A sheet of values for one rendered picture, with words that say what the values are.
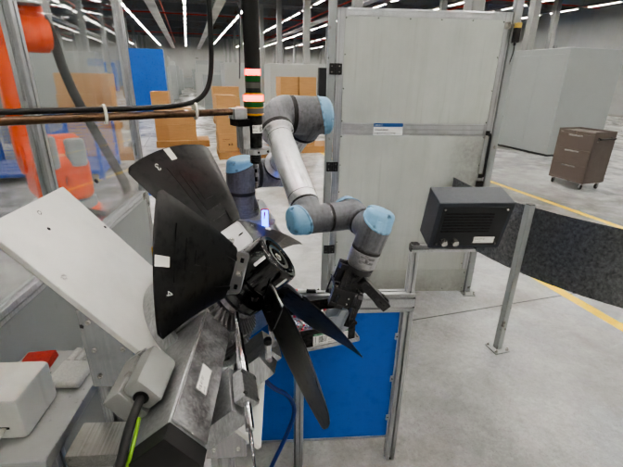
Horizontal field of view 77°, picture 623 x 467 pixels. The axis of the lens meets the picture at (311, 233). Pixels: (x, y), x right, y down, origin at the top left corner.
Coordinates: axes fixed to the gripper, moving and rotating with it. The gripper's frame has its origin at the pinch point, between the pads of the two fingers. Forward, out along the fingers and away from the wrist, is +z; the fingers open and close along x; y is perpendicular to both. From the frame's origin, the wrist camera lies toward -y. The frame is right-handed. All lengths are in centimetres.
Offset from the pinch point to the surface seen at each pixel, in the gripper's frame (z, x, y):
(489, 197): -42, -34, -43
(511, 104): -177, -899, -520
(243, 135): -43, 1, 38
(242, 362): -5.9, 28.0, 26.2
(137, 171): -29, 5, 57
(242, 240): -19.8, 3.9, 32.2
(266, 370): 7.3, 12.7, 18.4
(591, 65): -287, -779, -581
